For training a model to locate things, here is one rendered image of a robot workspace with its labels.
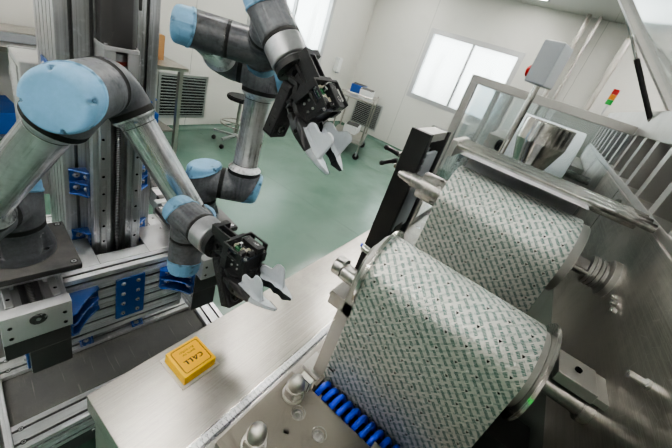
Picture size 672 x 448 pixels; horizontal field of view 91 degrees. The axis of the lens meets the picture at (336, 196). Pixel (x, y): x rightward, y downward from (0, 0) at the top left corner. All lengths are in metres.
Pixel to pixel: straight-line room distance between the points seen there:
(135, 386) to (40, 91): 0.54
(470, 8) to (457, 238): 5.80
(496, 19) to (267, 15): 5.69
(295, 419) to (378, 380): 0.14
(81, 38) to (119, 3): 0.16
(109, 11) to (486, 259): 1.05
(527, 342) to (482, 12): 5.97
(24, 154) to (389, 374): 0.75
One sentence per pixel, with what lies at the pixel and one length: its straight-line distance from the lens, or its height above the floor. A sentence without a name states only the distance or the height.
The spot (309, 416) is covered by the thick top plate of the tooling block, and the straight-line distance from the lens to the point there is 0.64.
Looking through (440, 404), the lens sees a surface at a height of 1.16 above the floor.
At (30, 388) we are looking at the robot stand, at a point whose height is 0.21.
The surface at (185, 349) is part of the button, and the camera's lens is 0.81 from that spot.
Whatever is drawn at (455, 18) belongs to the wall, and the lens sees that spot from 6.39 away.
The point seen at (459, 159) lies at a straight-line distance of 1.49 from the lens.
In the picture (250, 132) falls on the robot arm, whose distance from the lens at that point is 1.16.
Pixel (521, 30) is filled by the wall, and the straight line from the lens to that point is 6.13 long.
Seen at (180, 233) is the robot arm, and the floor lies 1.09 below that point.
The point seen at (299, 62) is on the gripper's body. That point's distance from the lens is 0.62.
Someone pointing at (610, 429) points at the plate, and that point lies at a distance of 0.53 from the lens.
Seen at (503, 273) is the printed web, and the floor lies 1.28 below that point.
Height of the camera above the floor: 1.57
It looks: 25 degrees down
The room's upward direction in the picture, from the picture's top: 19 degrees clockwise
